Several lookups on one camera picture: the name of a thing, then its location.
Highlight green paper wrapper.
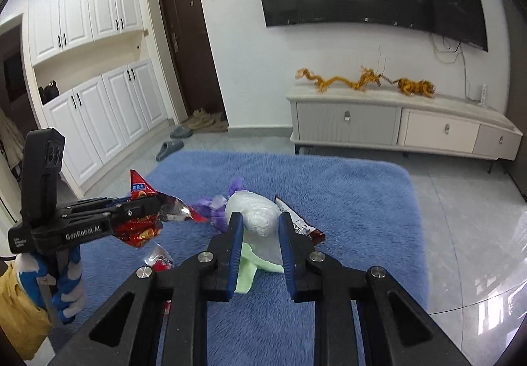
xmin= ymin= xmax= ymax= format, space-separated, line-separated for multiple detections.
xmin=235 ymin=242 xmax=284 ymax=295

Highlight purple tissue wrapper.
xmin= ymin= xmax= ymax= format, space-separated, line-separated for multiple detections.
xmin=190 ymin=177 xmax=246 ymax=232

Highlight white plastic bag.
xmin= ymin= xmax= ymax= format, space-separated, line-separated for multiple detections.
xmin=225 ymin=190 xmax=282 ymax=265

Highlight red snack bag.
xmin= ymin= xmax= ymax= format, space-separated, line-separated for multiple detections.
xmin=112 ymin=170 xmax=207 ymax=248

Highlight dark chocolate bar wrapper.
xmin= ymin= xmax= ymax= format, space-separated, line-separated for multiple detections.
xmin=274 ymin=196 xmax=325 ymax=246

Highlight pink red snack wrapper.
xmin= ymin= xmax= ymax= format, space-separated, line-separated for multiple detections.
xmin=144 ymin=243 xmax=175 ymax=273

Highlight blue white gloved left hand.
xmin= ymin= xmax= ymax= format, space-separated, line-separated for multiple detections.
xmin=14 ymin=246 xmax=86 ymax=324

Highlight yellow sleeve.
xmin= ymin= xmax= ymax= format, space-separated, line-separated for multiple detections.
xmin=1 ymin=263 xmax=52 ymax=361

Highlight grey slipper near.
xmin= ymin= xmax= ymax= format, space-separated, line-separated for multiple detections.
xmin=155 ymin=139 xmax=184 ymax=162

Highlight grey slipper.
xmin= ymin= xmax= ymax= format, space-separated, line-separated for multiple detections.
xmin=170 ymin=125 xmax=193 ymax=140
xmin=155 ymin=139 xmax=184 ymax=162

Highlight grey slipper far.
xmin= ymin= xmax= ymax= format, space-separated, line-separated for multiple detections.
xmin=170 ymin=125 xmax=193 ymax=140

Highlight beige shoes on mat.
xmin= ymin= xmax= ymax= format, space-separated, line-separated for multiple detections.
xmin=181 ymin=108 xmax=229 ymax=133

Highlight white grey tv cabinet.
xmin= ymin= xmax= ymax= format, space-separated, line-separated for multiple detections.
xmin=287 ymin=83 xmax=522 ymax=161

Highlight white power strip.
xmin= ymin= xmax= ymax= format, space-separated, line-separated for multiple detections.
xmin=480 ymin=84 xmax=488 ymax=106

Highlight golden tiger figurine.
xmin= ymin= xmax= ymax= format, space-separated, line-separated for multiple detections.
xmin=393 ymin=78 xmax=436 ymax=98

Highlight golden dragon figurine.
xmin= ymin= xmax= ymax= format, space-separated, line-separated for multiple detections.
xmin=295 ymin=66 xmax=380 ymax=92

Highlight brown entrance door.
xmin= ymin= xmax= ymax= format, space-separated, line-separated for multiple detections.
xmin=160 ymin=0 xmax=224 ymax=116

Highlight white wall cupboards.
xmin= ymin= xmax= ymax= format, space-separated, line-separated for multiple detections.
xmin=28 ymin=0 xmax=168 ymax=188

